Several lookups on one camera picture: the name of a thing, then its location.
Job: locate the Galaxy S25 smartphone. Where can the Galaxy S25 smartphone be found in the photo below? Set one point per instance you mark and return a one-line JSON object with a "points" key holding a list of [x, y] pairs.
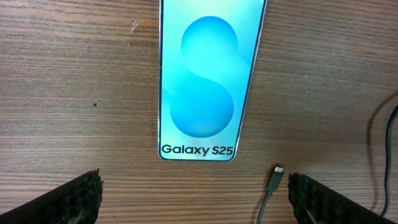
{"points": [[207, 54]]}

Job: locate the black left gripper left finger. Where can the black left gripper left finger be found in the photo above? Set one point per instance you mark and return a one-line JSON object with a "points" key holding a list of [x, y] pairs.
{"points": [[77, 201]]}

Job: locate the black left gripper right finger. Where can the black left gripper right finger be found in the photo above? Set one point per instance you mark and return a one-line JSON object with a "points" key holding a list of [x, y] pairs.
{"points": [[314, 202]]}

